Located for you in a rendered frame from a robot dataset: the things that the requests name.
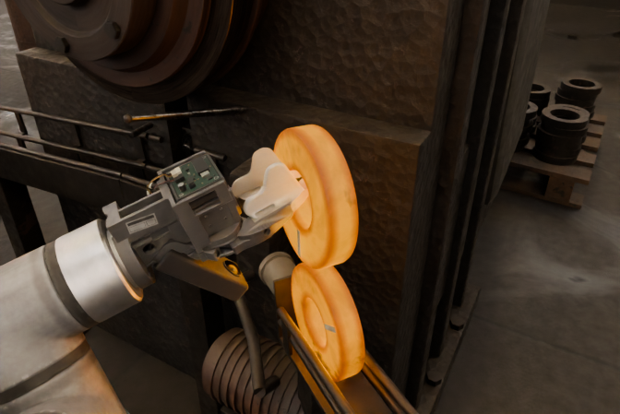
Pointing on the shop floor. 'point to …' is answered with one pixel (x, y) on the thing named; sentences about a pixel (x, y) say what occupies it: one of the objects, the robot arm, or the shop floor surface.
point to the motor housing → (224, 360)
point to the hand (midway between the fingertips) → (310, 181)
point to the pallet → (558, 141)
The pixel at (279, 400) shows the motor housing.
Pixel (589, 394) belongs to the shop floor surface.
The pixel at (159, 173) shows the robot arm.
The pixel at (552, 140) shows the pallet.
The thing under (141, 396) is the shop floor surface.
